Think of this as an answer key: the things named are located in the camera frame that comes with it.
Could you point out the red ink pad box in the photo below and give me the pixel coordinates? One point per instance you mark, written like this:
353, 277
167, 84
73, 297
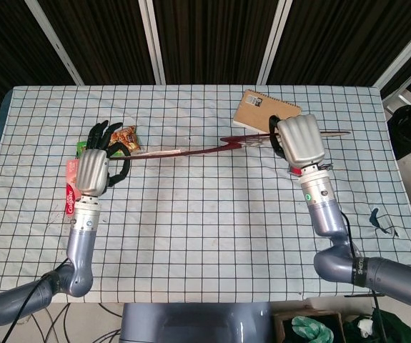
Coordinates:
294, 172

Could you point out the red paper folding fan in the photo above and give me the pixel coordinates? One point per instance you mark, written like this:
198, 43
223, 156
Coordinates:
198, 151

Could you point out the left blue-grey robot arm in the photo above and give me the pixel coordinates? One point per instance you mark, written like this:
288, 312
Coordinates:
80, 250

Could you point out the white grid-patterned tablecloth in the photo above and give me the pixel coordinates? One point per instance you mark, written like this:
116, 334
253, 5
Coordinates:
198, 221

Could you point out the dark green bag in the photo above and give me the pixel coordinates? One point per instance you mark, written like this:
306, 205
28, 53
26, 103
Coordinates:
394, 328

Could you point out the white partition post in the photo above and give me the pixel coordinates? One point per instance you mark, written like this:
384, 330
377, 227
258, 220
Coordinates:
396, 69
55, 43
273, 43
153, 43

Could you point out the white crumpled paper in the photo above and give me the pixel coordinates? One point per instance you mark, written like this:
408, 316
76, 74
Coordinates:
365, 326

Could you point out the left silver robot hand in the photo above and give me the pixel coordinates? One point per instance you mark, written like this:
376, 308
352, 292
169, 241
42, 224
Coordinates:
92, 171

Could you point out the cardboard box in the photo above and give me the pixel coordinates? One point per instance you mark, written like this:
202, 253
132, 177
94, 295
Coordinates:
282, 328

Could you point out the blue-grey robot torso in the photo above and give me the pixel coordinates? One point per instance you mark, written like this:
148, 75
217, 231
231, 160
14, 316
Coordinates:
194, 321

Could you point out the green orange snack bag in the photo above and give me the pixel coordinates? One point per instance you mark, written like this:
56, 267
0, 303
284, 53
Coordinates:
128, 137

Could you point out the green white cloth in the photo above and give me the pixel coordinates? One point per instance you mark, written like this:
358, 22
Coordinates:
310, 330

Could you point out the pink Colgate toothpaste box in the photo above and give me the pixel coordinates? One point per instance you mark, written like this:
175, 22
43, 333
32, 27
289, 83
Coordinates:
71, 175

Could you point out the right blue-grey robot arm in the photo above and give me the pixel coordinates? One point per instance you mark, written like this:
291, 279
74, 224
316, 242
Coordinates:
328, 221

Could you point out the black bin bag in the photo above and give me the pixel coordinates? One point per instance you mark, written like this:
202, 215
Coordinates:
410, 128

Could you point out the brown spiral notebook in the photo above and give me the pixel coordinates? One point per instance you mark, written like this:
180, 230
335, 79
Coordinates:
255, 112

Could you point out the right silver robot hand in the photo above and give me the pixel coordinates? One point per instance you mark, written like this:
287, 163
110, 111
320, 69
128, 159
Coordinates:
301, 141

